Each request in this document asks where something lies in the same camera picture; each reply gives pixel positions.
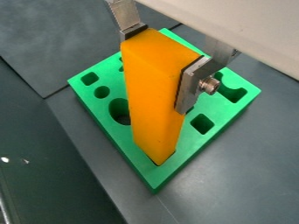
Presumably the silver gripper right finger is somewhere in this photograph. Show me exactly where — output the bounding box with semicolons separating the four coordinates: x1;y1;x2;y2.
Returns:
175;36;241;115

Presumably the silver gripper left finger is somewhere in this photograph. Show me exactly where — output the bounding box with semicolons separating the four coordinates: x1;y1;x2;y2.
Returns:
104;0;148;41

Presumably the yellow rectangular block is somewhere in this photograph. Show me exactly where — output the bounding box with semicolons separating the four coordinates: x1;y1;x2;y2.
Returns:
120;28;200;165

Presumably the green shape sorter board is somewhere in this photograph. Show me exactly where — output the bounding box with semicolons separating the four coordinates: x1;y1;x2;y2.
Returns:
67;27;263;194

